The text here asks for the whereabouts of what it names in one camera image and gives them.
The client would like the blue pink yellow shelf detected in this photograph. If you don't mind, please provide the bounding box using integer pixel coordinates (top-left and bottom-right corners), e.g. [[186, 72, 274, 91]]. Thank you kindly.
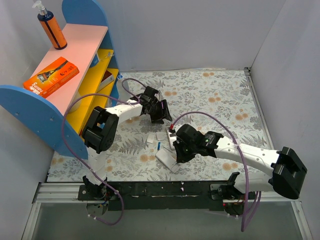
[[0, 0, 118, 159]]

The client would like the floral table mat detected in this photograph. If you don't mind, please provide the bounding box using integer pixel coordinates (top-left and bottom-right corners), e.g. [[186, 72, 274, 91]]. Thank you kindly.
[[49, 70, 278, 182]]

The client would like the orange pump bottle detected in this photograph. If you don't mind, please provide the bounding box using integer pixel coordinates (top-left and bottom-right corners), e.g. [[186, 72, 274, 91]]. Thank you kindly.
[[32, 0, 68, 50]]

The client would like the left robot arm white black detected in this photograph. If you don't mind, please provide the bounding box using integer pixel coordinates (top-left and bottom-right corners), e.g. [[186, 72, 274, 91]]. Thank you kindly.
[[81, 86, 172, 200]]

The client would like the white jar under shelf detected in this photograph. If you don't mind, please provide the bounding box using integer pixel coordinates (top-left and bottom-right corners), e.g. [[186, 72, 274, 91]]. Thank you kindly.
[[68, 92, 82, 114]]

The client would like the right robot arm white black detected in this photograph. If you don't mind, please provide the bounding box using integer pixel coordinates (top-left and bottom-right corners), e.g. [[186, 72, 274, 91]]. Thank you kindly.
[[168, 124, 308, 200]]

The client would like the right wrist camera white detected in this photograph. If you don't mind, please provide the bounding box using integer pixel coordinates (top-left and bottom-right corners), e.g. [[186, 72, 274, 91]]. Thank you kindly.
[[166, 126, 176, 141]]

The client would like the white box on shelf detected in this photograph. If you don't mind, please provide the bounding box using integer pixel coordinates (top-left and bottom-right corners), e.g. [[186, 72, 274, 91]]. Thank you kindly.
[[97, 70, 115, 92]]

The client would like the white slim remote control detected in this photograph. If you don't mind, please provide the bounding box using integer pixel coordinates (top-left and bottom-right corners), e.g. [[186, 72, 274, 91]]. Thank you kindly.
[[168, 136, 177, 150]]

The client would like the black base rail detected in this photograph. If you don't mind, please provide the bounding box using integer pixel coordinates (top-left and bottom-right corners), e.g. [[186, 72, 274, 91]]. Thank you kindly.
[[77, 180, 244, 215]]

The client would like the orange razor box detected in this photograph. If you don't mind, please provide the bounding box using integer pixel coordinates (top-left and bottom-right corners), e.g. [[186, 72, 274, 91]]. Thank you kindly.
[[23, 56, 80, 99]]

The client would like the clear plastic bottle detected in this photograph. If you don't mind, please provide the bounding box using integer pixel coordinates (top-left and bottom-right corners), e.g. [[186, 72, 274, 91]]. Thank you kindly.
[[116, 74, 131, 102]]

